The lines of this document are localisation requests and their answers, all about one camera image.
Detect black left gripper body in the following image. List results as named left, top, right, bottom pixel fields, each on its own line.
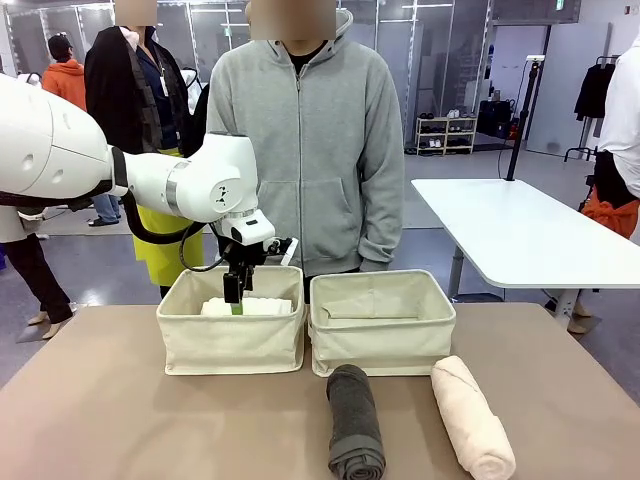
left=219, top=237, right=269, bottom=276

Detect pale yellow towel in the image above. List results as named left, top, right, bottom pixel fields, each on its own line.
left=200, top=295, right=294, bottom=317

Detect dark grey towel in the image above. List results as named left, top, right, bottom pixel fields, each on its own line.
left=326, top=363, right=388, bottom=480

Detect light pink towel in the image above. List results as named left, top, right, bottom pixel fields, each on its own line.
left=430, top=355, right=517, bottom=480

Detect hoodie person's left forearm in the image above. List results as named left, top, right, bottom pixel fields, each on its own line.
left=358, top=174, right=406, bottom=275

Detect cream fabric storage basket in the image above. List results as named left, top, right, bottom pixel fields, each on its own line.
left=308, top=269, right=457, bottom=378
left=155, top=264, right=307, bottom=377

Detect person in grey hoodie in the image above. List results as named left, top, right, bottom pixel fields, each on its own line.
left=205, top=0, right=406, bottom=277

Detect person in olive jacket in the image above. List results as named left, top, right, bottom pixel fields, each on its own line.
left=0, top=192, right=77, bottom=341

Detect person with yellow apron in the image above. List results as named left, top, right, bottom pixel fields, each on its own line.
left=83, top=0, right=211, bottom=301

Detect wooden shoe rack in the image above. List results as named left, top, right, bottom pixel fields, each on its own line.
left=415, top=109, right=479, bottom=158

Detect person in orange hoodie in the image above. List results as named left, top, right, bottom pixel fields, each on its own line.
left=42, top=34, right=124, bottom=229

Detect white folding table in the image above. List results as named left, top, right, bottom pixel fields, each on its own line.
left=410, top=178, right=640, bottom=331

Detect black luggage bags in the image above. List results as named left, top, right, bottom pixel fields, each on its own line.
left=477, top=98, right=519, bottom=141

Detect black clothes rack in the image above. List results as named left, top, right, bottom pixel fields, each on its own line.
left=563, top=54, right=620, bottom=163

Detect black hanging garment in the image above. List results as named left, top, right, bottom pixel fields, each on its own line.
left=573, top=59, right=618, bottom=123

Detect person with orange waist jacket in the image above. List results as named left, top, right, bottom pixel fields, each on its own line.
left=579, top=42, right=640, bottom=240

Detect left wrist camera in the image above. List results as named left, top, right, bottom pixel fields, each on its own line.
left=263, top=236, right=300, bottom=267

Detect thin black left gripper cable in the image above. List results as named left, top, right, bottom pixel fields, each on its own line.
left=179, top=223, right=236, bottom=274

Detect thick black left arm hose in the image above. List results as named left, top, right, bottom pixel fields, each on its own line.
left=0, top=144, right=209, bottom=247

